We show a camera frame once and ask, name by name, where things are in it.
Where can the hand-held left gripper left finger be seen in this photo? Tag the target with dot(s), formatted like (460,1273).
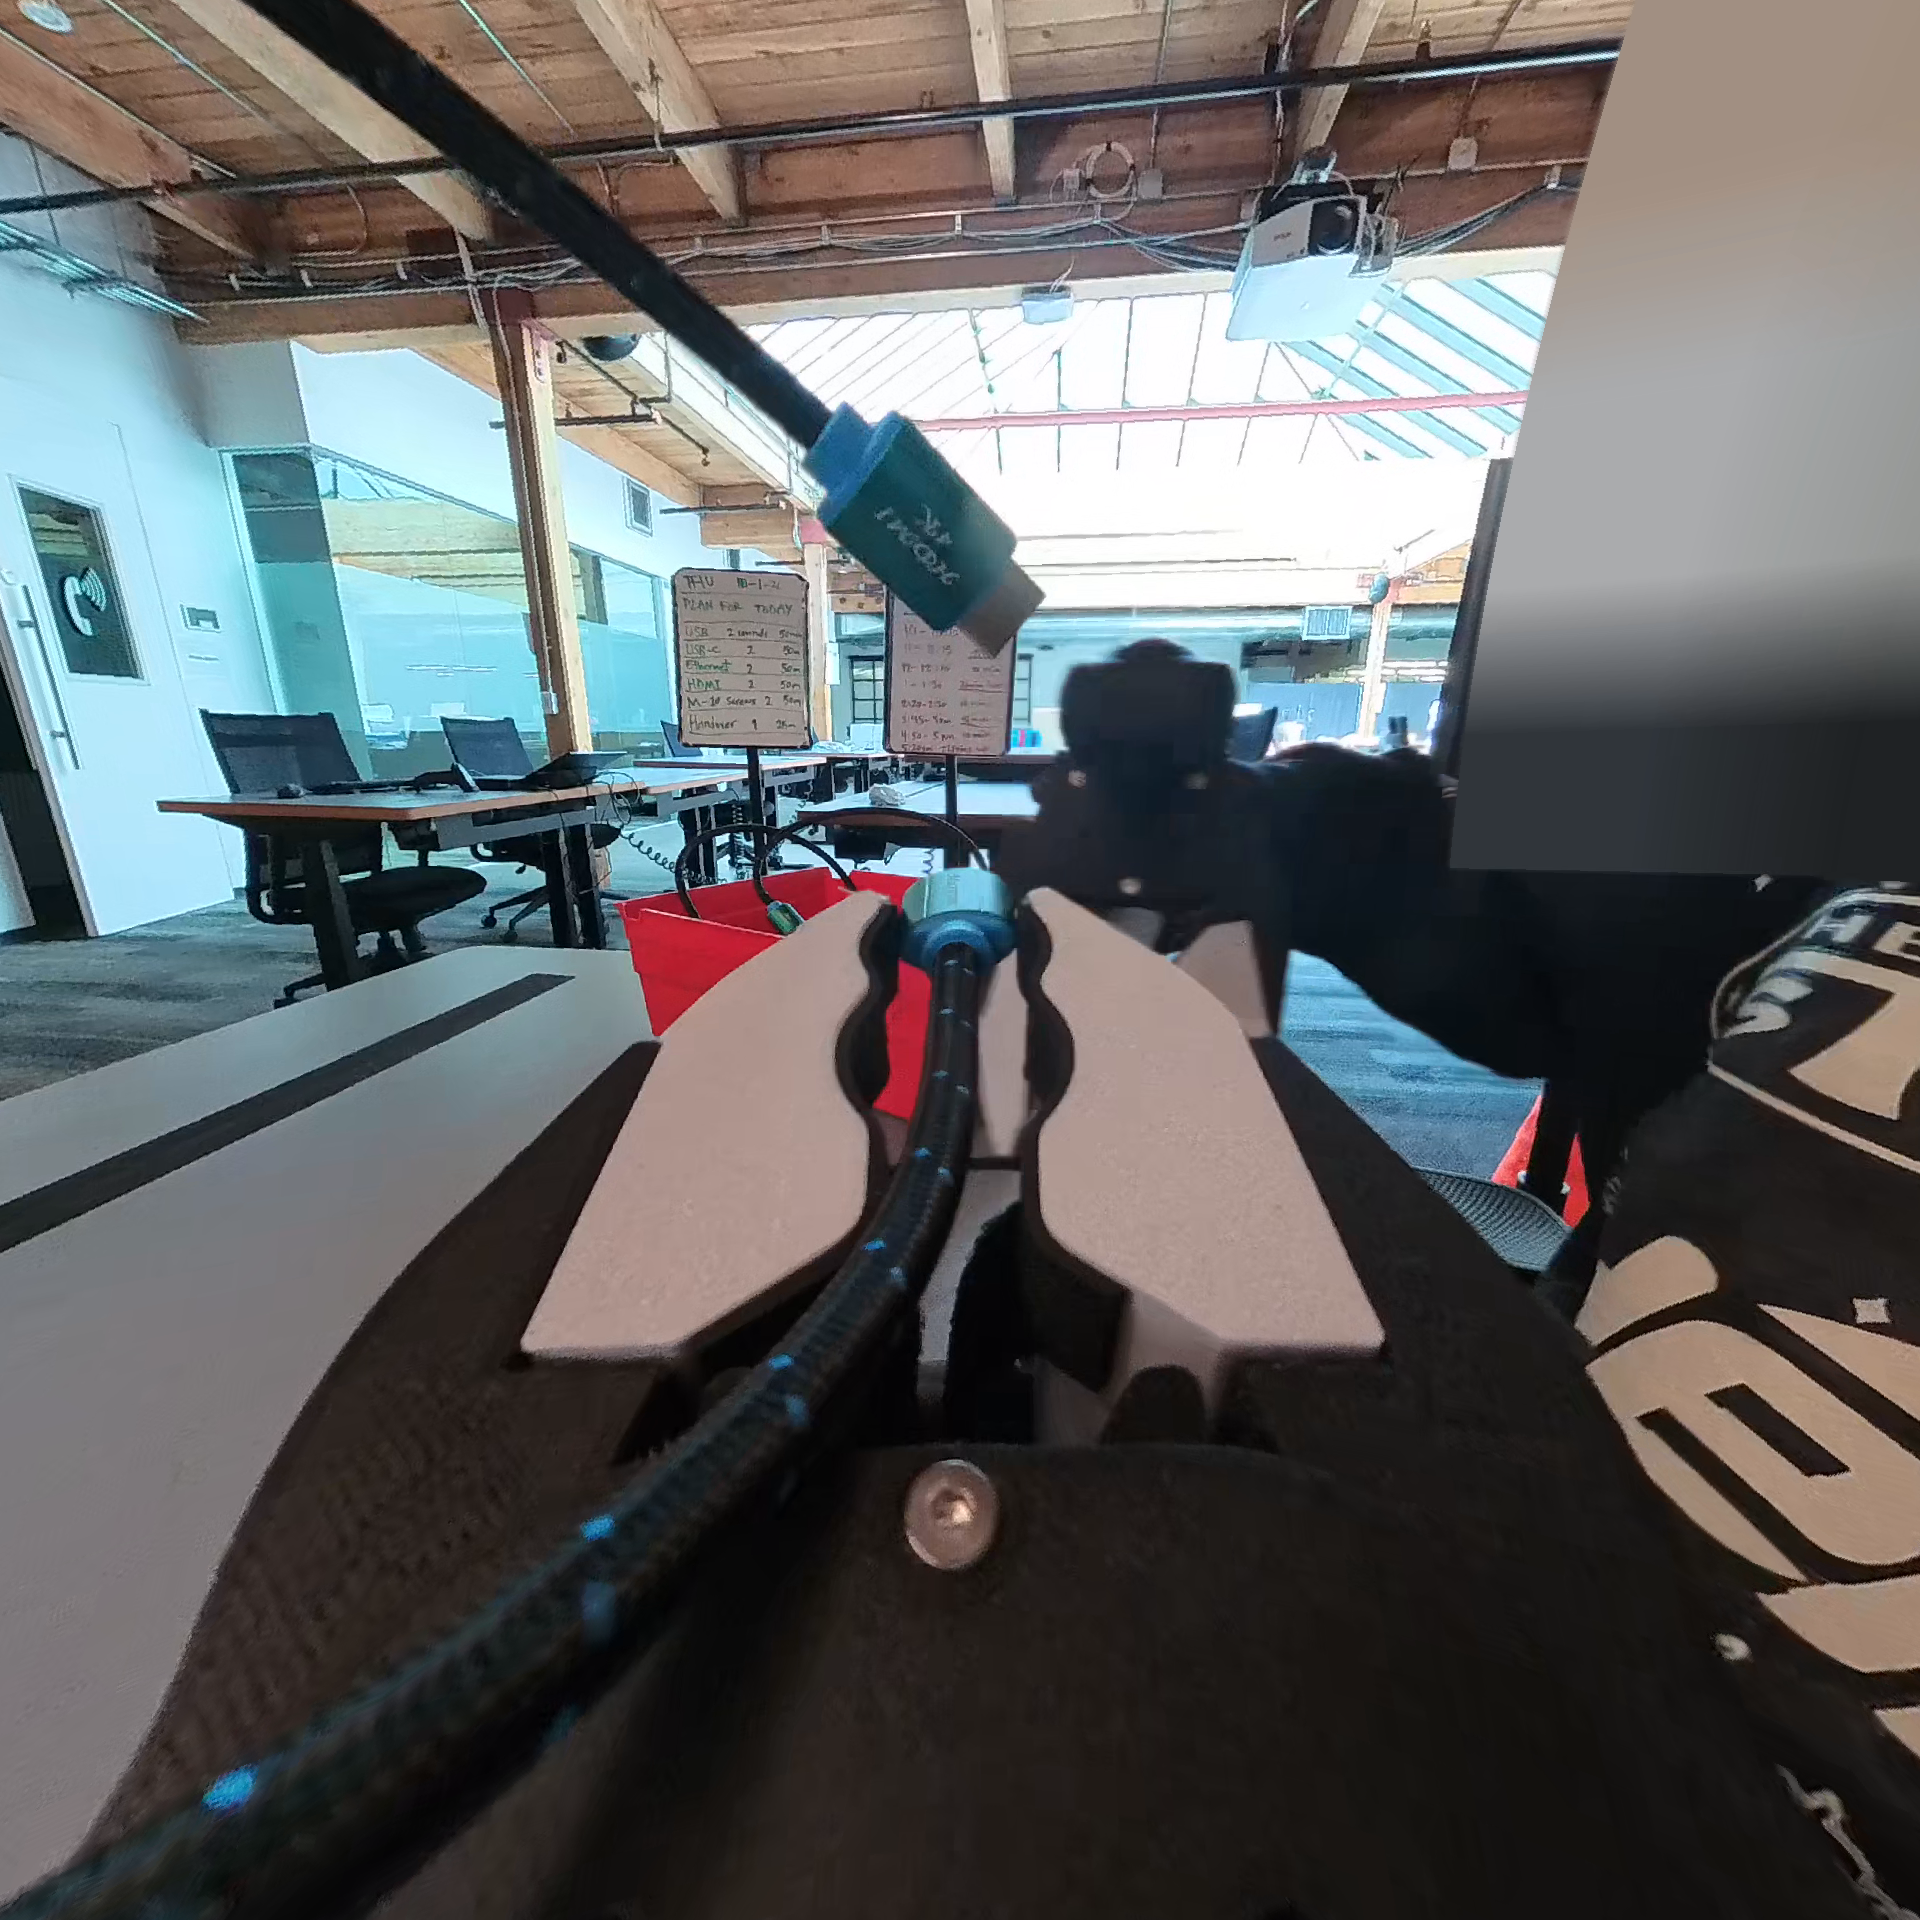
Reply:
(705,1171)

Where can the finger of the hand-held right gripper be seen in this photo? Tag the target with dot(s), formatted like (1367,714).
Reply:
(1237,974)

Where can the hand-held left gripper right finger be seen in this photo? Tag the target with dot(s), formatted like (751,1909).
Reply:
(1202,1171)

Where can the red plastic bin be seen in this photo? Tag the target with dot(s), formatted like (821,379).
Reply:
(705,945)

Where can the grey office desk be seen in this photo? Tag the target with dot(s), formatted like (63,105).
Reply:
(931,818)

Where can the whiteboard with written list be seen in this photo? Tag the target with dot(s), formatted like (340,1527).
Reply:
(950,681)

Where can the black mesh office chair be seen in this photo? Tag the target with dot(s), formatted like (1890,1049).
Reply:
(1500,1208)

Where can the orange white cone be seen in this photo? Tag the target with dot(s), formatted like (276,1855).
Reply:
(1546,1154)

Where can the black laptop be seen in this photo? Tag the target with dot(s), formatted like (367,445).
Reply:
(580,768)

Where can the whiteboard with table grid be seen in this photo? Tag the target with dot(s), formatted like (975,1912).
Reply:
(740,656)

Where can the wooden office desk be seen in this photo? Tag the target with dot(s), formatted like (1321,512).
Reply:
(451,800)

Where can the white ceiling access point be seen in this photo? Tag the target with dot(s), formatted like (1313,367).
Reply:
(1045,306)

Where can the white ceiling projector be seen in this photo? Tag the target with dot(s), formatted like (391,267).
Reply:
(1307,254)

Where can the person's black printed hoodie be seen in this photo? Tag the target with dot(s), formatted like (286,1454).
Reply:
(1771,1350)

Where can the glass partition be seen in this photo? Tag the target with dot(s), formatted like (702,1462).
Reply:
(421,630)

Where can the phone symbol door sign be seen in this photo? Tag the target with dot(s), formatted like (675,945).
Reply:
(84,599)

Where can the wall air conditioner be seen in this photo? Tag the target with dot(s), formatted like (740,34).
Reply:
(1330,621)

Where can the wooden post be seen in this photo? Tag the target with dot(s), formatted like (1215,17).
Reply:
(540,525)

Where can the ceiling dome camera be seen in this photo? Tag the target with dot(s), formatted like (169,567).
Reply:
(610,345)

